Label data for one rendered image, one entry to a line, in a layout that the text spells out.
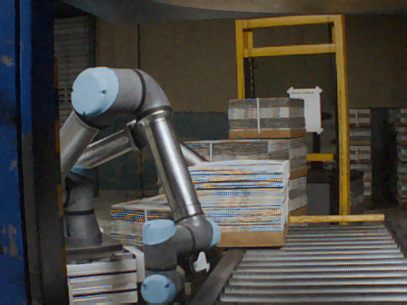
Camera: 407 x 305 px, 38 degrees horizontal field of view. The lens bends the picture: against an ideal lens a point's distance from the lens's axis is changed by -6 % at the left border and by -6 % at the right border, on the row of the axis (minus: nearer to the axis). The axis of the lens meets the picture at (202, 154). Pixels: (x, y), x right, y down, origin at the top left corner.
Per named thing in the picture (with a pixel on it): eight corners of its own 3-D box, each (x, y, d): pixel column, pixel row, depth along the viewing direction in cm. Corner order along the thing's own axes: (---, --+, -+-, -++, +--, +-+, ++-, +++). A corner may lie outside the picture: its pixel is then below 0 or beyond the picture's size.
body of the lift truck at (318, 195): (253, 285, 427) (252, 173, 423) (280, 268, 475) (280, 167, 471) (346, 292, 394) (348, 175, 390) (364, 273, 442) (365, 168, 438)
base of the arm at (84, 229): (58, 246, 172) (56, 212, 171) (49, 238, 185) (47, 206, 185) (107, 242, 178) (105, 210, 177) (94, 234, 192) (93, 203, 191)
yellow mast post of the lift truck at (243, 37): (241, 277, 416) (234, 20, 406) (246, 274, 423) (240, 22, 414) (253, 278, 411) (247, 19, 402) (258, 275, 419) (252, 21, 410)
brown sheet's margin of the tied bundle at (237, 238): (195, 236, 193) (194, 223, 193) (286, 235, 188) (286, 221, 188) (184, 247, 178) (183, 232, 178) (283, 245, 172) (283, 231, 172)
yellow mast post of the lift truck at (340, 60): (332, 283, 384) (327, 13, 375) (335, 280, 392) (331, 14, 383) (344, 284, 380) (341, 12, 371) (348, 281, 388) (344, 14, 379)
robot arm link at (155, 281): (172, 273, 133) (173, 309, 133) (182, 263, 143) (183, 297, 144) (137, 273, 134) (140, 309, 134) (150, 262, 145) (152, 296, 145)
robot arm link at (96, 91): (58, 217, 177) (153, 93, 147) (16, 223, 166) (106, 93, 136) (43, 184, 182) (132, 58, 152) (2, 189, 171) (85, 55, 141)
